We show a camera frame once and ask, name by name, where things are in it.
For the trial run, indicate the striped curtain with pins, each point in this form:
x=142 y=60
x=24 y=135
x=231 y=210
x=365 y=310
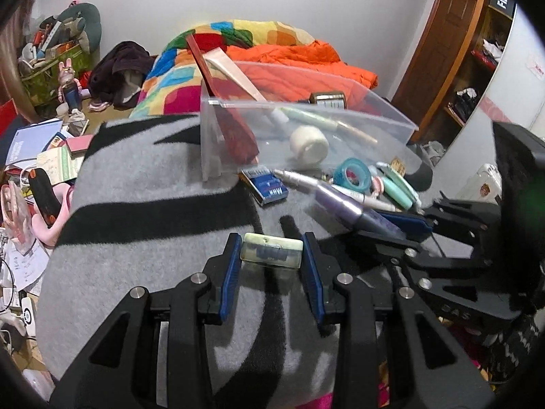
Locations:
x=12 y=37

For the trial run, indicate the mint green tube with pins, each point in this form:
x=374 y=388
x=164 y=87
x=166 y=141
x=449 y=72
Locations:
x=396 y=187

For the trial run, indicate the rabbit figurine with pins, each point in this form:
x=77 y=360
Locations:
x=69 y=86

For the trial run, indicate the wooden tag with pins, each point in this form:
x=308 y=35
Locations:
x=398 y=166

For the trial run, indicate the red box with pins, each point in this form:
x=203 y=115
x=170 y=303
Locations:
x=8 y=115

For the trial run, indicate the white decorated pen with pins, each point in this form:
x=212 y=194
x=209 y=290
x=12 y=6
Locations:
x=308 y=182

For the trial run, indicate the wooden shelf unit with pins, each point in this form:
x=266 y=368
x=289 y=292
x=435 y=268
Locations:
x=475 y=63

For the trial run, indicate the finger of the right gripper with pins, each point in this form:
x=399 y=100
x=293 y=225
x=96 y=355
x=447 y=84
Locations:
x=413 y=225

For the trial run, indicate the orange puffer jacket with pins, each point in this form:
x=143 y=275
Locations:
x=318 y=55

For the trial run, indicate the grey green neck pillow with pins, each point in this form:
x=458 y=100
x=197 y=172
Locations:
x=84 y=23

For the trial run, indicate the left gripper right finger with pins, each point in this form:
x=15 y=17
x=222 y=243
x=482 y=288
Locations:
x=310 y=276

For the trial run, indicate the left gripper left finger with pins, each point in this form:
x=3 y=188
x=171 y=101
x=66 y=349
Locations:
x=231 y=271

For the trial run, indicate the green storage basket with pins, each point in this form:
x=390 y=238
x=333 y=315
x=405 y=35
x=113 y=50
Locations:
x=42 y=84

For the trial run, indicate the wooden door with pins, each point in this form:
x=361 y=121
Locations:
x=437 y=58

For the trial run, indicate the clear plastic storage bin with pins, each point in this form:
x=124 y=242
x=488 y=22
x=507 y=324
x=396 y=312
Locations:
x=369 y=128

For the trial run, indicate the blue small box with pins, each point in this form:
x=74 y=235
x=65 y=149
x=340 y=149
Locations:
x=264 y=185

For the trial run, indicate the white tape roll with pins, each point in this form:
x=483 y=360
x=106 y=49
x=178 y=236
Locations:
x=309 y=145

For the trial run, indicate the white blue notebook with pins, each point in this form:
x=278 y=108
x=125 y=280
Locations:
x=29 y=141

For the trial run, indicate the green glass bottle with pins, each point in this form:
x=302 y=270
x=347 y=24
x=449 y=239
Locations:
x=329 y=99

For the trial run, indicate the teal tape roll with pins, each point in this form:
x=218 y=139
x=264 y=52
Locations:
x=353 y=174

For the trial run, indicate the beige foundation tube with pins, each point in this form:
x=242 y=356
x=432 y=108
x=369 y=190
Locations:
x=219 y=59

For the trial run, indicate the dark clothes pile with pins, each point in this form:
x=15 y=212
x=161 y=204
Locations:
x=118 y=78

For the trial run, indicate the purple black tube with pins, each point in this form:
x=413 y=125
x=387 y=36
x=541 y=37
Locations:
x=352 y=214

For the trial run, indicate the red foil pouch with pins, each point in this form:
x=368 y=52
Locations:
x=239 y=139

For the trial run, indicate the colourful patchwork duvet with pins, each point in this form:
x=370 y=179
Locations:
x=173 y=86

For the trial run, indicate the pale green eraser case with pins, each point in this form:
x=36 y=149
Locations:
x=277 y=252

